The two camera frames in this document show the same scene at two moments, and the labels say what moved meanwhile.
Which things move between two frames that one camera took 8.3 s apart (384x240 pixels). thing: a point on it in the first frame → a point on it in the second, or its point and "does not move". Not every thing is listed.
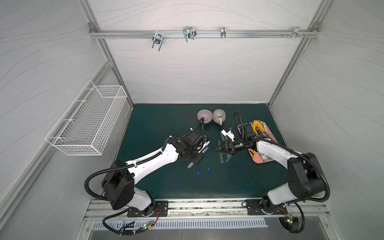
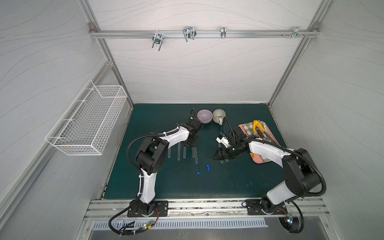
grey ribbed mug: x=219 y=116 does not move
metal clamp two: x=189 y=32 does not move
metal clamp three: x=223 y=32 does not move
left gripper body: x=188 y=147 → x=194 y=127
